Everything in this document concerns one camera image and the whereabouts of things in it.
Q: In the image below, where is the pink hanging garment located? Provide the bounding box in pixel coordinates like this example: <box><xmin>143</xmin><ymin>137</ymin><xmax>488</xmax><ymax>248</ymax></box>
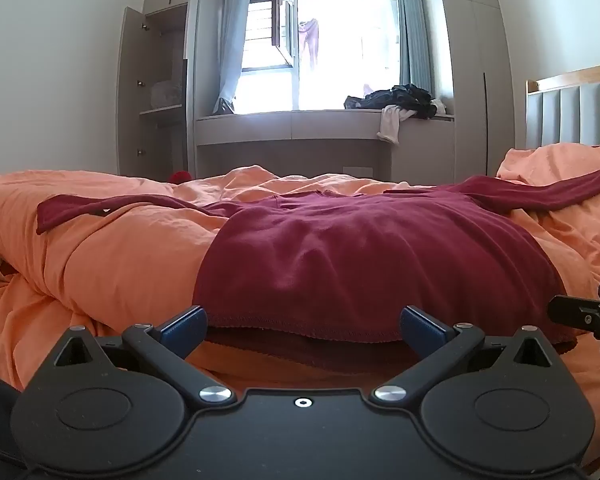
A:
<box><xmin>298</xmin><ymin>18</ymin><xmax>321</xmax><ymax>72</ymax></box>

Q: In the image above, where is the grey window seat cabinet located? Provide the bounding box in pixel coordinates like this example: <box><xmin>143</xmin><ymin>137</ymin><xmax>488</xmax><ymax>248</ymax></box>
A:
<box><xmin>195</xmin><ymin>109</ymin><xmax>456</xmax><ymax>181</ymax></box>

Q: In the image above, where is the orange duvet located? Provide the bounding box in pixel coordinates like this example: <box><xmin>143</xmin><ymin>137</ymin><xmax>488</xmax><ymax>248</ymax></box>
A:
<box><xmin>0</xmin><ymin>144</ymin><xmax>600</xmax><ymax>461</ymax></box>

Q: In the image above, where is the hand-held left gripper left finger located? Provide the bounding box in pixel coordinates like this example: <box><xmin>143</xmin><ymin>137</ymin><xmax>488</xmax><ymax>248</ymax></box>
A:
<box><xmin>53</xmin><ymin>305</ymin><xmax>237</xmax><ymax>407</ymax></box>

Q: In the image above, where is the white garment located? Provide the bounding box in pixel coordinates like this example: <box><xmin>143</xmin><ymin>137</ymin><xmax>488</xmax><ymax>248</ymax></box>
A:
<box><xmin>377</xmin><ymin>105</ymin><xmax>414</xmax><ymax>145</ymax></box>

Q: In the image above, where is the open grey wardrobe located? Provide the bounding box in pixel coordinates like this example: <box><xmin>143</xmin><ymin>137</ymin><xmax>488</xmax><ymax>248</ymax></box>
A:
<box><xmin>117</xmin><ymin>0</ymin><xmax>201</xmax><ymax>182</ymax></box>

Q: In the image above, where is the pile of dark clothes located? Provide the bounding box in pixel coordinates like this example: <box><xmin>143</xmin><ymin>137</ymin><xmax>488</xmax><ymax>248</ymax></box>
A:
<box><xmin>343</xmin><ymin>84</ymin><xmax>449</xmax><ymax>121</ymax></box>

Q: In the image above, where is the tall grey closed wardrobe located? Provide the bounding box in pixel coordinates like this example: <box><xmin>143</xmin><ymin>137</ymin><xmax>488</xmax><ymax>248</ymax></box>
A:
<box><xmin>432</xmin><ymin>0</ymin><xmax>517</xmax><ymax>182</ymax></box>

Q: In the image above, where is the sheer blue curtain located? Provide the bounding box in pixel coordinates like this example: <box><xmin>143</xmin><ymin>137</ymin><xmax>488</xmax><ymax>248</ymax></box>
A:
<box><xmin>214</xmin><ymin>0</ymin><xmax>254</xmax><ymax>115</ymax></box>

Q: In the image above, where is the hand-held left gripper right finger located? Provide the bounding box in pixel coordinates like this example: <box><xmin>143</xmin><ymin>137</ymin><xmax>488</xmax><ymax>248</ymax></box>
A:
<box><xmin>371</xmin><ymin>305</ymin><xmax>555</xmax><ymax>407</ymax></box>

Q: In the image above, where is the grey padded wooden headboard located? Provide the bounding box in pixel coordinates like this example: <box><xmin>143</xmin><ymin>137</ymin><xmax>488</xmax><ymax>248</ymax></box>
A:
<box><xmin>525</xmin><ymin>62</ymin><xmax>600</xmax><ymax>154</ymax></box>

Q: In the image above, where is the grey-blue curtain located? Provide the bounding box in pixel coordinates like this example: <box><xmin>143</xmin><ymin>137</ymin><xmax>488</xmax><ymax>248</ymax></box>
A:
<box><xmin>394</xmin><ymin>0</ymin><xmax>436</xmax><ymax>100</ymax></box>

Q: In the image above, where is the maroon long-sleeve sweater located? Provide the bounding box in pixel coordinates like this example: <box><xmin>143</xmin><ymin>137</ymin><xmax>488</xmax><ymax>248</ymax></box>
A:
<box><xmin>36</xmin><ymin>167</ymin><xmax>600</xmax><ymax>376</ymax></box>

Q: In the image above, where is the window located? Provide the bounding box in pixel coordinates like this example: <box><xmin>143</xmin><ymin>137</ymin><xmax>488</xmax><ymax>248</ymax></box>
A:
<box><xmin>240</xmin><ymin>0</ymin><xmax>406</xmax><ymax>112</ymax></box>

